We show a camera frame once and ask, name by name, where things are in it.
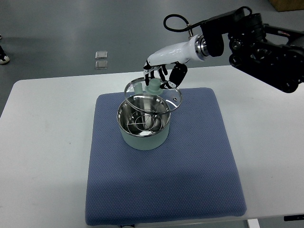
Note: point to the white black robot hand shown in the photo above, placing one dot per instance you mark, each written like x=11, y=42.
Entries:
x=170, y=62

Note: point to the glass lid with green knob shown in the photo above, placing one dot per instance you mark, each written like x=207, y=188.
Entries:
x=154, y=89

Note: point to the pale green pot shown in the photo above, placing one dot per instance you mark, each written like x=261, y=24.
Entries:
x=144, y=119

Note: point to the upper metal floor plate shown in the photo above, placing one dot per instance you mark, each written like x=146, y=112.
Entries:
x=101, y=55

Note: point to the cardboard box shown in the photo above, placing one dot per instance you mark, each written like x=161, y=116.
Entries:
x=287, y=5

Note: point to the blue fabric mat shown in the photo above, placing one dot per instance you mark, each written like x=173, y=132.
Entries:
x=192, y=175

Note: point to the black white shoe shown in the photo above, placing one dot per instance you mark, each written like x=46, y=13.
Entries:
x=3, y=57

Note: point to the white table leg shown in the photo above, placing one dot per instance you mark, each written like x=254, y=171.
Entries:
x=253, y=223

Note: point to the black bracket under table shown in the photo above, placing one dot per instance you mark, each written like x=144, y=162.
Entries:
x=294, y=217

